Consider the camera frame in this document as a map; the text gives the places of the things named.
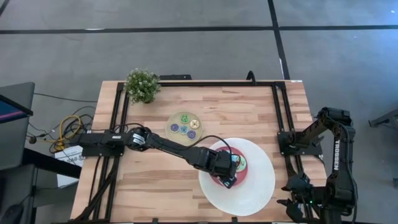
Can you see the dark blue beam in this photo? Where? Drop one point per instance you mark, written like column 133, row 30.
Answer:
column 46, row 161

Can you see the small green potted plant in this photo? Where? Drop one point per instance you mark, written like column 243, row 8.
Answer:
column 141, row 85

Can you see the small tan donut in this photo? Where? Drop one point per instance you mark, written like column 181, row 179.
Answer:
column 192, row 126

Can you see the black computer mouse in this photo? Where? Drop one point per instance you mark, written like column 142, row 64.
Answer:
column 11, row 214

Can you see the black aluminium table frame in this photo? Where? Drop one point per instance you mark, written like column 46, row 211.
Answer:
column 217, row 84

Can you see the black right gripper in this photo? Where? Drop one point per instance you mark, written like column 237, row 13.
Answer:
column 301, row 193

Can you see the small purple donut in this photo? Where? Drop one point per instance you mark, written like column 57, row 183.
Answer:
column 172, row 130
column 189, row 137

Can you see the white round woven placemat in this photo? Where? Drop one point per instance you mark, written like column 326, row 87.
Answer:
column 264, row 186

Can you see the black monitor with blue screen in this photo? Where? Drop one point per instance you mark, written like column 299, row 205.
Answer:
column 9, row 112

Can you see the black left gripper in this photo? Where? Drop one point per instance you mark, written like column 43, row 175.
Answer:
column 222, row 163

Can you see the small teal donut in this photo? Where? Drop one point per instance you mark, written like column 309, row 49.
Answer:
column 182, row 131

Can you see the grey desk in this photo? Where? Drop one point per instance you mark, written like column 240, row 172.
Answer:
column 18, row 186

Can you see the small green donut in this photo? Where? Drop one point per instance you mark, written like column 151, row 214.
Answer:
column 183, row 120

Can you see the black tripod leg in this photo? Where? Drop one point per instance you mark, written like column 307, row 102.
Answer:
column 385, row 118

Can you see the flat black device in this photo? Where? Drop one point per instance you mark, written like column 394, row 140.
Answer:
column 175, row 77

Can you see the large green iced donut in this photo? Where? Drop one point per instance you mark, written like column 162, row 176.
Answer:
column 243, row 165

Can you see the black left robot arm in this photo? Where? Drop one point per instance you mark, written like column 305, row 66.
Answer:
column 174, row 149

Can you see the pink round plate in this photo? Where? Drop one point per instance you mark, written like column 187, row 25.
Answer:
column 242, row 175

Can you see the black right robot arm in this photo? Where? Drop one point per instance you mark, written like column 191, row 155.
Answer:
column 337, row 155

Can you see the beige small round plate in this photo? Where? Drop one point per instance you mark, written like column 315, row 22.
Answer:
column 174, row 119

